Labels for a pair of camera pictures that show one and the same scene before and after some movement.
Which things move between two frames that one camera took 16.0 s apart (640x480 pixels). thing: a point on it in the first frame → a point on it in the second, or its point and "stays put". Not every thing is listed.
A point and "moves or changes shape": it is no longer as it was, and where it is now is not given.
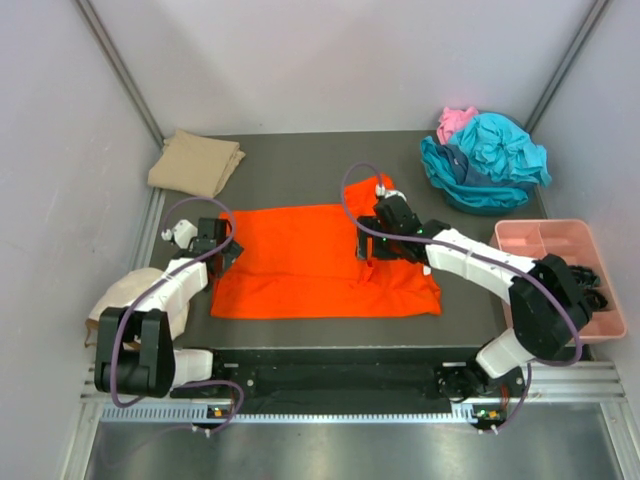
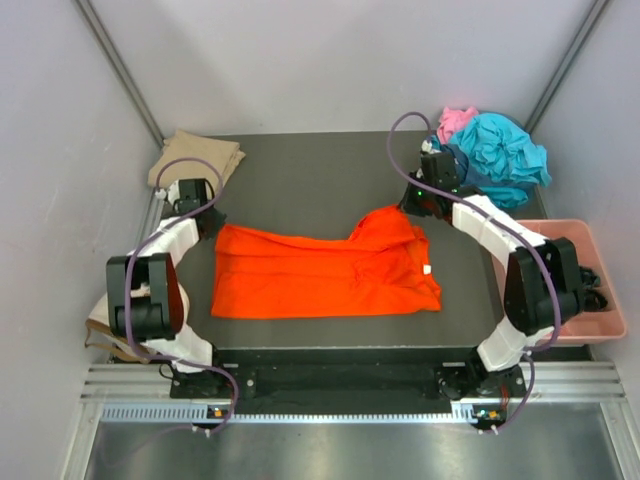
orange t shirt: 302,262 moves or changes shape
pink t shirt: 452,121 stays put
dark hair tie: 595,300 stays put
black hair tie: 584,276 stays put
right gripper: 362,250 → 408,206
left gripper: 231,252 → 218,221
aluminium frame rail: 580,382 stays put
